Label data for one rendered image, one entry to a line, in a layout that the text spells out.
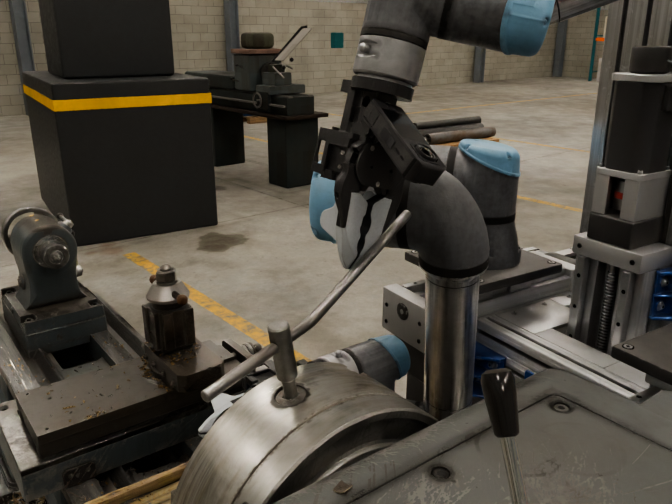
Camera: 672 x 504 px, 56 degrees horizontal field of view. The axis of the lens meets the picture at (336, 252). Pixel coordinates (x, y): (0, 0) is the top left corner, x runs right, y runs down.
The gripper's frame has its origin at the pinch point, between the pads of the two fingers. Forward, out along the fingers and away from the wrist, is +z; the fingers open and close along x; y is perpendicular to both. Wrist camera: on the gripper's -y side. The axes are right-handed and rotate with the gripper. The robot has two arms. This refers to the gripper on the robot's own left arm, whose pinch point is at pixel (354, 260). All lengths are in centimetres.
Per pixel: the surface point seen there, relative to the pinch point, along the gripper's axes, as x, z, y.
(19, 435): 17, 49, 55
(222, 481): 15.9, 21.3, -6.6
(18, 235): 8, 27, 114
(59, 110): -88, 10, 447
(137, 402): 1, 40, 46
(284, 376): 10.5, 11.3, -5.4
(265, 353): 13.5, 8.6, -5.6
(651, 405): -14.6, 4.9, -29.7
